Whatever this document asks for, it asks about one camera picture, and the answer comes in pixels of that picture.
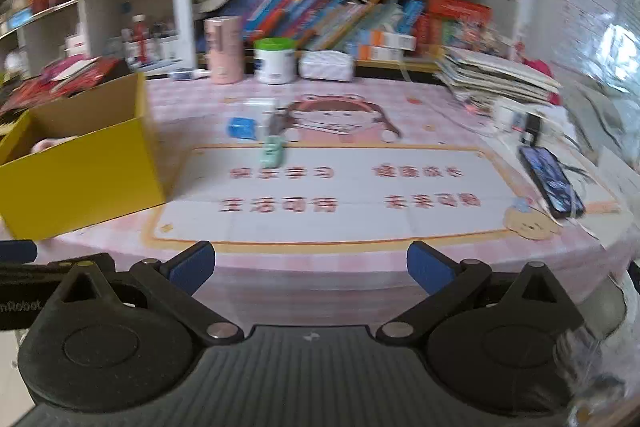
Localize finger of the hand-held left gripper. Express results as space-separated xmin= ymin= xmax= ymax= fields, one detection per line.
xmin=0 ymin=253 xmax=115 ymax=280
xmin=0 ymin=240 xmax=39 ymax=264

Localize shiny plastic wrap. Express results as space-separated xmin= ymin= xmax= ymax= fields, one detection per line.
xmin=599 ymin=18 xmax=640 ymax=84

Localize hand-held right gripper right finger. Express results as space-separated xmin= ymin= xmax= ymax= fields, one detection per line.
xmin=375 ymin=240 xmax=587 ymax=350

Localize pink pig plush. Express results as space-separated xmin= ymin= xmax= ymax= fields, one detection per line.
xmin=31 ymin=136 xmax=79 ymax=156

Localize white paper sheet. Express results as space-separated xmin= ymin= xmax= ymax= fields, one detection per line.
xmin=589 ymin=146 xmax=640 ymax=254

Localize small blue cube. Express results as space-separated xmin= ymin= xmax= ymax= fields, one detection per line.
xmin=227 ymin=117 xmax=257 ymax=142

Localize yellow cardboard box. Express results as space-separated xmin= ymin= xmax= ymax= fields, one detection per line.
xmin=0 ymin=72 xmax=167 ymax=242

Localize alphabet wall poster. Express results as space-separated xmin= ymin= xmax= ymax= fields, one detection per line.
xmin=551 ymin=0 xmax=640 ymax=75

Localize white power strip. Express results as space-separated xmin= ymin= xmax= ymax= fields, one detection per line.
xmin=492 ymin=99 xmax=557 ymax=138

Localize stack of paper booklets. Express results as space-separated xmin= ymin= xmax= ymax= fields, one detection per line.
xmin=434 ymin=46 xmax=562 ymax=108

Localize small green toy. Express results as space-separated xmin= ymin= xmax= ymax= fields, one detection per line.
xmin=257 ymin=134 xmax=287 ymax=168

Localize group of pen cups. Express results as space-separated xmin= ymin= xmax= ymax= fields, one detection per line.
xmin=119 ymin=13 xmax=182 ymax=68

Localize orange and white boxes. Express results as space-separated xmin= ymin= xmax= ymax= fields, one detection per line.
xmin=357 ymin=31 xmax=419 ymax=62

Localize black smartphone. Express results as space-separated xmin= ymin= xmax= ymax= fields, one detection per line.
xmin=517 ymin=145 xmax=586 ymax=221

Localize small lying bottle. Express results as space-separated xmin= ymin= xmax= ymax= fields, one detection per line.
xmin=167 ymin=67 xmax=211 ymax=81

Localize white curved shelf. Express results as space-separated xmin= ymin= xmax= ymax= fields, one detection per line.
xmin=0 ymin=0 xmax=174 ymax=74

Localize white jar green lid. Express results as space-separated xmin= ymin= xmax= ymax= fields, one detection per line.
xmin=252 ymin=37 xmax=297 ymax=86

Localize red book box set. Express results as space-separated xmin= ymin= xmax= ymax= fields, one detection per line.
xmin=424 ymin=0 xmax=494 ymax=54

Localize pink printed tablecloth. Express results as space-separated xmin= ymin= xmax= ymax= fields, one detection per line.
xmin=47 ymin=73 xmax=629 ymax=329

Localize white quilted pouch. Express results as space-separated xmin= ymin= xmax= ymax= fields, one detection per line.
xmin=298 ymin=50 xmax=355 ymax=83

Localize small grey metal item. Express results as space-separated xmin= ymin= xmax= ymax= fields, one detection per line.
xmin=266 ymin=104 xmax=297 ymax=144

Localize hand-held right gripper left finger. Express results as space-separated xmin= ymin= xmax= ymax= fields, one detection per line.
xmin=35 ymin=240 xmax=247 ymax=349

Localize pile of red envelopes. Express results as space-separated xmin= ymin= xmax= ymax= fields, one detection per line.
xmin=0 ymin=56 xmax=132 ymax=116

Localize black plug adapter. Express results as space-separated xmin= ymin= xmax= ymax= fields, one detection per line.
xmin=520 ymin=112 xmax=544 ymax=146

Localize white charger block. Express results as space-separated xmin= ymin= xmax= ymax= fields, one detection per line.
xmin=243 ymin=97 xmax=279 ymax=124

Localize small flower bouquet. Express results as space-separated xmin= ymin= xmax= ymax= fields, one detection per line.
xmin=464 ymin=24 xmax=507 ymax=58

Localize row of colourful books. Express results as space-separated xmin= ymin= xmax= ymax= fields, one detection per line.
xmin=239 ymin=0 xmax=432 ymax=58

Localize pink cylindrical bottle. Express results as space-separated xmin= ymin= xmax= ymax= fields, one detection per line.
xmin=203 ymin=16 xmax=245 ymax=86

